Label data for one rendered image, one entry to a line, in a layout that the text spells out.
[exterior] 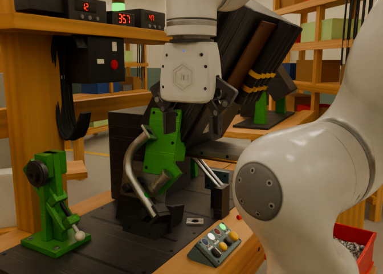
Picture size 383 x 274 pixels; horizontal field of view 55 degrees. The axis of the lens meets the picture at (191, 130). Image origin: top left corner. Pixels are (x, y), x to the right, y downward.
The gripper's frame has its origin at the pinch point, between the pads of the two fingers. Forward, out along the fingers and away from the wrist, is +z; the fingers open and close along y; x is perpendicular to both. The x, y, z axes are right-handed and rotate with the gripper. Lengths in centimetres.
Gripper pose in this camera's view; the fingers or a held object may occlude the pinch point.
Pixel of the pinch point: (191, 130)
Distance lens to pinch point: 64.3
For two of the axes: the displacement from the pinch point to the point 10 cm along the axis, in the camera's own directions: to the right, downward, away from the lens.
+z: 0.0, 9.8, 1.8
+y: 8.6, 0.9, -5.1
